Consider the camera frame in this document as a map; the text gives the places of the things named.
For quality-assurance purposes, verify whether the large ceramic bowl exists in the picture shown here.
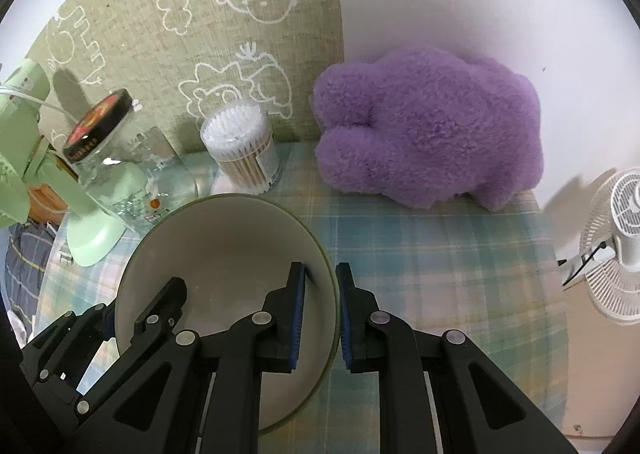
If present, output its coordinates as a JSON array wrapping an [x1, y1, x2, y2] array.
[[115, 194, 340, 432]]

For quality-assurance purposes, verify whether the blue plaid bedding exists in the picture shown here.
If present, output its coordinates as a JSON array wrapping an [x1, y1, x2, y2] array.
[[1, 220, 58, 336]]

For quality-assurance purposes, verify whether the plaid tablecloth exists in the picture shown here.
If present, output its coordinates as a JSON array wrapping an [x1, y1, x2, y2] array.
[[34, 142, 568, 453]]

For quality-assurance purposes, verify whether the green desk fan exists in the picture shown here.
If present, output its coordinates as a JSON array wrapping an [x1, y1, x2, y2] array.
[[1, 58, 146, 266]]

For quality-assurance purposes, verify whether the glass jar with black lid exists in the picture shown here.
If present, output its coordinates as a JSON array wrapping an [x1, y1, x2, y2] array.
[[63, 89, 198, 235]]

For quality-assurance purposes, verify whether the cotton swab container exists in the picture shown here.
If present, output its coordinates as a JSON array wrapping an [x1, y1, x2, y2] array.
[[200, 100, 281, 195]]

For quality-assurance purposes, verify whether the white standing fan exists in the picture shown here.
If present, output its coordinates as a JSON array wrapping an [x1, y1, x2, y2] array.
[[558, 167, 640, 325]]

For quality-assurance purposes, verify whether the purple plush toy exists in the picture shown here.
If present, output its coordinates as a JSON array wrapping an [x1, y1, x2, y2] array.
[[310, 47, 544, 211]]

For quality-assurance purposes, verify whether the green cartoon wall cloth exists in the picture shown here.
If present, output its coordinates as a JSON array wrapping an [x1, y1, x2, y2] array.
[[28, 0, 344, 152]]

